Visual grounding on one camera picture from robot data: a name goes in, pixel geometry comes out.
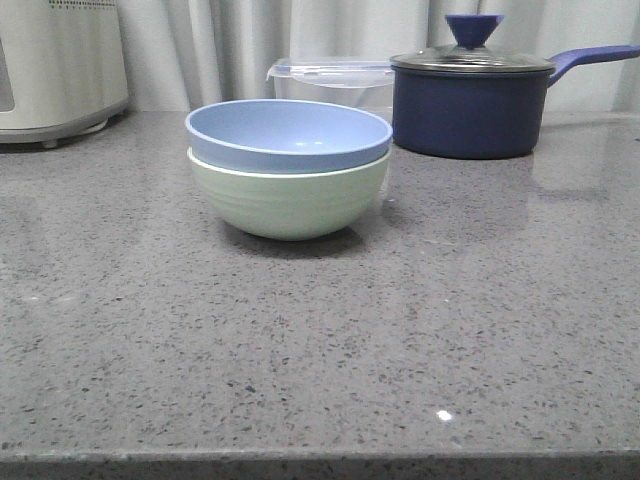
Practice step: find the light green bowl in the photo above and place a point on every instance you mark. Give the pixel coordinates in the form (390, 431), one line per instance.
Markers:
(290, 207)

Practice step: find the light blue bowl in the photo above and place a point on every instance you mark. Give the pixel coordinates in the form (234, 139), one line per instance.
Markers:
(279, 136)

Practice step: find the clear plastic food container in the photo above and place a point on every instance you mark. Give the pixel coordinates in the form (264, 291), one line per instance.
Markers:
(358, 82)

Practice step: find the dark blue saucepan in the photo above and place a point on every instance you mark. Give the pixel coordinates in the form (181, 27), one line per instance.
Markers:
(485, 114)

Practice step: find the grey curtain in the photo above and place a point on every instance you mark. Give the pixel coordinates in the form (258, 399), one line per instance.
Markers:
(183, 54)

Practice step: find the glass lid with blue knob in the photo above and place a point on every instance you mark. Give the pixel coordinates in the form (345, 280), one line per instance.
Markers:
(470, 53)

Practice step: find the cream toaster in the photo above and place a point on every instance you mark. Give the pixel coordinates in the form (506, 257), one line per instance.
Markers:
(62, 69)

